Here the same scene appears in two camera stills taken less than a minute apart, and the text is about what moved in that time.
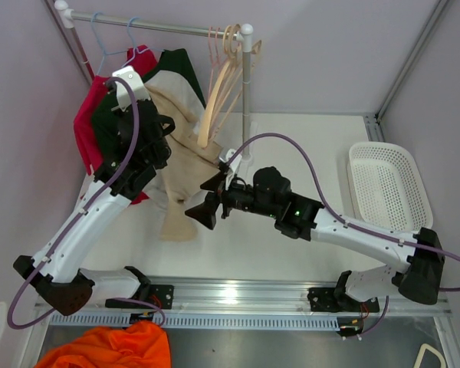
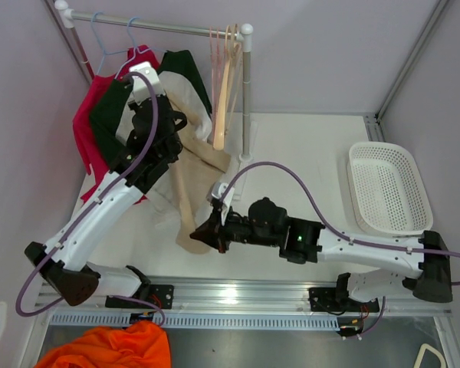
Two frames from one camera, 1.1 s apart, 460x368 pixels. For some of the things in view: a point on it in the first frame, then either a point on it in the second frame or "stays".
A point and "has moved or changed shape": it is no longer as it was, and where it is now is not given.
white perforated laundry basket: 386,188 stays
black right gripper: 205,212 -> 208,233
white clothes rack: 244,34 stays
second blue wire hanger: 136,48 stays
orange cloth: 142,344 stays
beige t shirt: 188,165 has moved or changed shape
